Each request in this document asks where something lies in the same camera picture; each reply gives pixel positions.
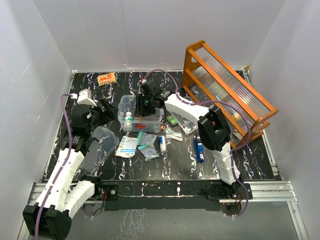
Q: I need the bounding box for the orange wooden shelf rack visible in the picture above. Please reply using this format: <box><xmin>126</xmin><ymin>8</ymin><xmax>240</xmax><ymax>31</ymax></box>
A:
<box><xmin>182</xmin><ymin>40</ymin><xmax>278</xmax><ymax>148</ymax></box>

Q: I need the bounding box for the clear bag with tubing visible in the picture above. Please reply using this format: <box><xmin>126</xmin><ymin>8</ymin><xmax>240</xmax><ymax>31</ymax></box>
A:
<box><xmin>138</xmin><ymin>145</ymin><xmax>159</xmax><ymax>162</ymax></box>

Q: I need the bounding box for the brown orange medicine bottle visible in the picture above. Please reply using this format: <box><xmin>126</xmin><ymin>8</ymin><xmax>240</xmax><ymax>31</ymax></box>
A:
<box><xmin>134</xmin><ymin>113</ymin><xmax>144</xmax><ymax>120</ymax></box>

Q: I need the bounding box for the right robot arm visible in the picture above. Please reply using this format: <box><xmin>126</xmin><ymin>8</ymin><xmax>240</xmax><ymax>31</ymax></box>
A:
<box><xmin>136</xmin><ymin>80</ymin><xmax>241</xmax><ymax>199</ymax></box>

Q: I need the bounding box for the green small box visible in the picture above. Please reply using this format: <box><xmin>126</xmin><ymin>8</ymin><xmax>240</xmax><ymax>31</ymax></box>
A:
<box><xmin>166</xmin><ymin>115</ymin><xmax>178</xmax><ymax>127</ymax></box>

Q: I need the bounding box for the blue white tube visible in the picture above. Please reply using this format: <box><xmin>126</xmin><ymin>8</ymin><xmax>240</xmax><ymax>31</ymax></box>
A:
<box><xmin>158</xmin><ymin>135</ymin><xmax>168</xmax><ymax>154</ymax></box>

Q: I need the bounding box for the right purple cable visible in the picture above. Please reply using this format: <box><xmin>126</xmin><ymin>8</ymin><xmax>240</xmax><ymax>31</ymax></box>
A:
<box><xmin>142</xmin><ymin>68</ymin><xmax>252</xmax><ymax>218</ymax></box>

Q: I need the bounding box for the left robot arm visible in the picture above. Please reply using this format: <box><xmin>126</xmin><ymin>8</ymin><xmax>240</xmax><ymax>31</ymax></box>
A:
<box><xmin>22</xmin><ymin>98</ymin><xmax>119</xmax><ymax>240</ymax></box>

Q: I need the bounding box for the clear bag teal header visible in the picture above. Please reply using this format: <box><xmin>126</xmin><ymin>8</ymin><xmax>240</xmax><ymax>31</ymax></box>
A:
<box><xmin>137</xmin><ymin>131</ymin><xmax>157</xmax><ymax>147</ymax></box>

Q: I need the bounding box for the orange pill blister pack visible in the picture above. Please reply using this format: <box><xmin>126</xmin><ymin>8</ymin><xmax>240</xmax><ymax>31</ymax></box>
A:
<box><xmin>97</xmin><ymin>72</ymin><xmax>117</xmax><ymax>86</ymax></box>

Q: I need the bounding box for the white green small bottle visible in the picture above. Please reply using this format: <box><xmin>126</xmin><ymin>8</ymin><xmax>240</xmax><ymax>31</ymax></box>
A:
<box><xmin>123</xmin><ymin>111</ymin><xmax>133</xmax><ymax>133</ymax></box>

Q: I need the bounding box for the white blue gauze packet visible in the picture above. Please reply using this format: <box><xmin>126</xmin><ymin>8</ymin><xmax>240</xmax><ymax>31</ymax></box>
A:
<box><xmin>115</xmin><ymin>136</ymin><xmax>138</xmax><ymax>159</ymax></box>

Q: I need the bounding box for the white swab packet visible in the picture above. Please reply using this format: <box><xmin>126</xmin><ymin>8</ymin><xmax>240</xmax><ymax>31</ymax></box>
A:
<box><xmin>164</xmin><ymin>127</ymin><xmax>183</xmax><ymax>142</ymax></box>

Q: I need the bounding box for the clear first aid box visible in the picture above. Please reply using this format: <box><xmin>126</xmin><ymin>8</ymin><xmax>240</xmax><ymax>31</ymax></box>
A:
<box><xmin>117</xmin><ymin>95</ymin><xmax>164</xmax><ymax>134</ymax></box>

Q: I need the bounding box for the blue thermometer case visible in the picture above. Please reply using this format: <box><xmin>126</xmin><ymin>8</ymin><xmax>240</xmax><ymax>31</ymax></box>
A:
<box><xmin>193</xmin><ymin>132</ymin><xmax>205</xmax><ymax>164</ymax></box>

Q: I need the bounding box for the clear tray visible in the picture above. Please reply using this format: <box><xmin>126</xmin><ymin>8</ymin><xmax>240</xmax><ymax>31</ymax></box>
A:
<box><xmin>166</xmin><ymin>106</ymin><xmax>198</xmax><ymax>136</ymax></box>

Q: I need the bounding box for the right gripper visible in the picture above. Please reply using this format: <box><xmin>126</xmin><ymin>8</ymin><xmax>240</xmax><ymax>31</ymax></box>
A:
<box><xmin>135</xmin><ymin>94</ymin><xmax>156</xmax><ymax>118</ymax></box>

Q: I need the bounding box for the clear box lid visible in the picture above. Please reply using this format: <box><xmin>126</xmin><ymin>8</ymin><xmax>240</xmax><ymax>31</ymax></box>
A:
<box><xmin>82</xmin><ymin>126</ymin><xmax>119</xmax><ymax>173</ymax></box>

